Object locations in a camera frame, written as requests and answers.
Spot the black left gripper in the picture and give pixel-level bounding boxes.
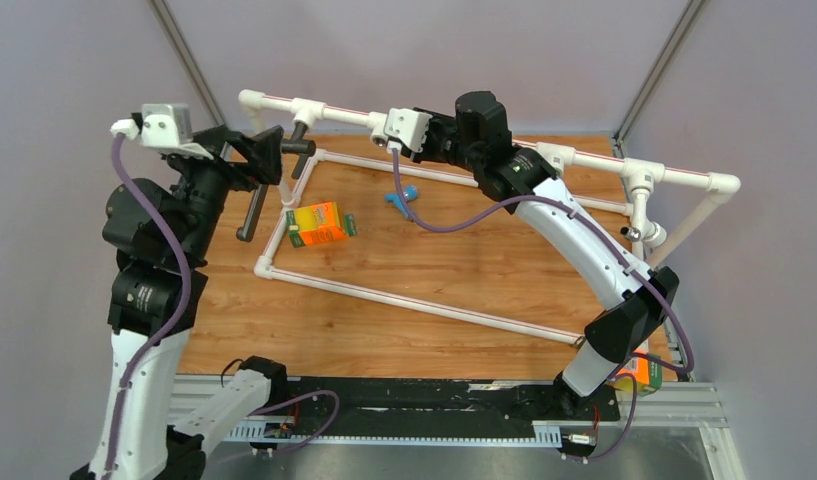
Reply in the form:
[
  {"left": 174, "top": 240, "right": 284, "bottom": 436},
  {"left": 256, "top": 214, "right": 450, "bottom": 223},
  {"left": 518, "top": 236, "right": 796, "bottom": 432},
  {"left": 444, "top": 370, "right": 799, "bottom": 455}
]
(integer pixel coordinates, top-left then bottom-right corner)
[{"left": 172, "top": 123, "right": 285, "bottom": 259}]

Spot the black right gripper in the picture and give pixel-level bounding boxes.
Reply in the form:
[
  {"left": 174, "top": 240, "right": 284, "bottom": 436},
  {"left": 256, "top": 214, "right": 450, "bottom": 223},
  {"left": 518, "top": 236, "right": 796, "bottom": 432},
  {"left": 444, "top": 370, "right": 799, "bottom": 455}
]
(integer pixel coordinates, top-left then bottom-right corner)
[{"left": 399, "top": 114, "right": 481, "bottom": 176}]

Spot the black long-handle water faucet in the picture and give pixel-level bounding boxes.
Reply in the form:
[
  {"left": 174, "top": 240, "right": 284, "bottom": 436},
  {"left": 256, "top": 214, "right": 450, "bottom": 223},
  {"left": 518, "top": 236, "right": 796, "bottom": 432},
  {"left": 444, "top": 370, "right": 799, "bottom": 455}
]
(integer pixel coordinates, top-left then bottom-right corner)
[{"left": 236, "top": 122, "right": 316, "bottom": 242}]

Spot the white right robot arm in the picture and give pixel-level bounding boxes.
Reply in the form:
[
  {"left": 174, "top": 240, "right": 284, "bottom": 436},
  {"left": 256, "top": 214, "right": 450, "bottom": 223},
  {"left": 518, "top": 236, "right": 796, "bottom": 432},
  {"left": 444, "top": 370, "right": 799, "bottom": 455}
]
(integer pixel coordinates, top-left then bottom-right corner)
[{"left": 397, "top": 91, "right": 679, "bottom": 419}]

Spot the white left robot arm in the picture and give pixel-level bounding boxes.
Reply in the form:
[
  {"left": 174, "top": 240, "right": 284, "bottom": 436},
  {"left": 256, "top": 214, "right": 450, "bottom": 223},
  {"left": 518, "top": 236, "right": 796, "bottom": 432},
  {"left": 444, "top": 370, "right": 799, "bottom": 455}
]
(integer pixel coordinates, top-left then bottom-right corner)
[{"left": 75, "top": 125, "right": 290, "bottom": 479}]

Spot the orange box near right arm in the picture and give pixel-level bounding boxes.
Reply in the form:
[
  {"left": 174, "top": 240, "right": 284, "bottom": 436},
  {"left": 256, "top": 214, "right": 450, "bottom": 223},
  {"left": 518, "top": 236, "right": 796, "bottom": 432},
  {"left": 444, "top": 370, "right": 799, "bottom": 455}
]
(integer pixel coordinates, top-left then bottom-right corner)
[{"left": 610, "top": 355, "right": 664, "bottom": 396}]

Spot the blue water faucet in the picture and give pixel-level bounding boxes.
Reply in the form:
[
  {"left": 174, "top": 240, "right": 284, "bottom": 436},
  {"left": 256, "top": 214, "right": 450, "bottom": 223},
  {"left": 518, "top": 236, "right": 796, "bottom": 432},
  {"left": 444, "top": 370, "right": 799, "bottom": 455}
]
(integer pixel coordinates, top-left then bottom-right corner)
[{"left": 384, "top": 185, "right": 419, "bottom": 221}]

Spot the white water faucet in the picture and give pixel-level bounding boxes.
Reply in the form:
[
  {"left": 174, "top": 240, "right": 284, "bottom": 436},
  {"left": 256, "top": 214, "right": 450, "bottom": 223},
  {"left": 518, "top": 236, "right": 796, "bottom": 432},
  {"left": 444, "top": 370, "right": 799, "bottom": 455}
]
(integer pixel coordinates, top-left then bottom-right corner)
[{"left": 621, "top": 187, "right": 667, "bottom": 249}]

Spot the orange green carton box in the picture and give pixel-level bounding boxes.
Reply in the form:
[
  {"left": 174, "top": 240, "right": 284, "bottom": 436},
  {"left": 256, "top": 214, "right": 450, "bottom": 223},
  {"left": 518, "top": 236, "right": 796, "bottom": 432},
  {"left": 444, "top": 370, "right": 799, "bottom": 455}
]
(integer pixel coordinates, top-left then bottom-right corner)
[{"left": 284, "top": 202, "right": 357, "bottom": 248}]

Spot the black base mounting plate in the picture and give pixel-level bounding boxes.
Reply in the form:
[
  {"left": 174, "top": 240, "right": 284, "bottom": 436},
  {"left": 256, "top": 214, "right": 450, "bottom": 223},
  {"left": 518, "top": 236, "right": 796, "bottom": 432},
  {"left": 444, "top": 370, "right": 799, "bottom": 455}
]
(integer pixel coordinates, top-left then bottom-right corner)
[{"left": 269, "top": 376, "right": 620, "bottom": 440}]

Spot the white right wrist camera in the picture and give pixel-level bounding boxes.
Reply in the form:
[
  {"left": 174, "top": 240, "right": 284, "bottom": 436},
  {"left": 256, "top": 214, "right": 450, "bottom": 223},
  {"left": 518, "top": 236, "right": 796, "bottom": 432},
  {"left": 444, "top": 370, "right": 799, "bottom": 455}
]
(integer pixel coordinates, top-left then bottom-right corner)
[{"left": 384, "top": 108, "right": 432, "bottom": 153}]

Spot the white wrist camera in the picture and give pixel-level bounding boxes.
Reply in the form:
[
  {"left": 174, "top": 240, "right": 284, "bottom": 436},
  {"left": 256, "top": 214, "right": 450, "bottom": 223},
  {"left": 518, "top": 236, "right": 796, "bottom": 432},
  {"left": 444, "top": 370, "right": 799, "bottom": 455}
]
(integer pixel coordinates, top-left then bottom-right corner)
[
  {"left": 110, "top": 103, "right": 205, "bottom": 156},
  {"left": 384, "top": 108, "right": 432, "bottom": 153}
]

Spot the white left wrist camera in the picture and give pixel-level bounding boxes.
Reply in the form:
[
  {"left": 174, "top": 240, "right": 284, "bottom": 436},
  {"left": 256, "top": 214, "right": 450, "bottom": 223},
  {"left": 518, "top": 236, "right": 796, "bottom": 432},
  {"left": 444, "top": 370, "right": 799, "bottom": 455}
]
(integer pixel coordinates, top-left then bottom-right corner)
[{"left": 110, "top": 103, "right": 205, "bottom": 156}]

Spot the aluminium frame rail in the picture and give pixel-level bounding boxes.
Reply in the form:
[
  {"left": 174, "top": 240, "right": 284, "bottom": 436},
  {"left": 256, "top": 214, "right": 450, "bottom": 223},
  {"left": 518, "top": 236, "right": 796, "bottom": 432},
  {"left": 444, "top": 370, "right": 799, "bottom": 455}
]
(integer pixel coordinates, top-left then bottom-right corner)
[{"left": 103, "top": 374, "right": 747, "bottom": 480}]

